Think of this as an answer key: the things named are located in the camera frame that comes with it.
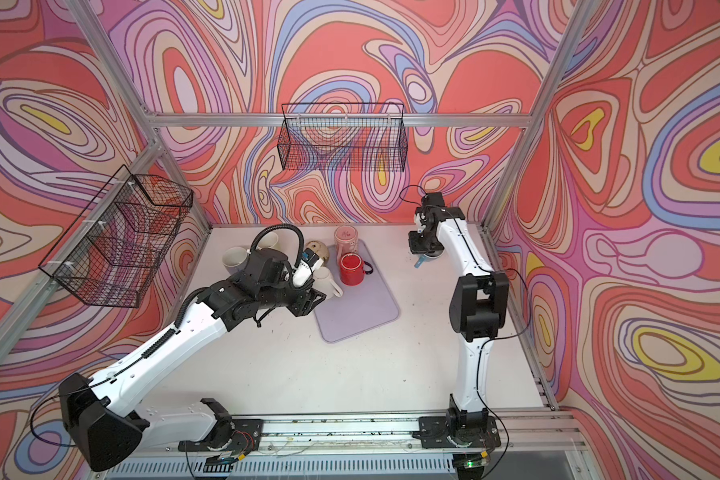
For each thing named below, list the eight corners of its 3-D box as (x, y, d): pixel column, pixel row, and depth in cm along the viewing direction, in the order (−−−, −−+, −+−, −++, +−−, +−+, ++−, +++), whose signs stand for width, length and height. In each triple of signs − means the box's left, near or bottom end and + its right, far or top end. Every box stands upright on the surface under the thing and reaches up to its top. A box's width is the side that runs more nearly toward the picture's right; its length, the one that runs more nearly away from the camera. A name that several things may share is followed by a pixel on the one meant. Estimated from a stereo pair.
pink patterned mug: (335, 266, 109) (333, 246, 100) (337, 245, 115) (335, 224, 106) (357, 266, 109) (356, 246, 100) (357, 245, 115) (357, 224, 106)
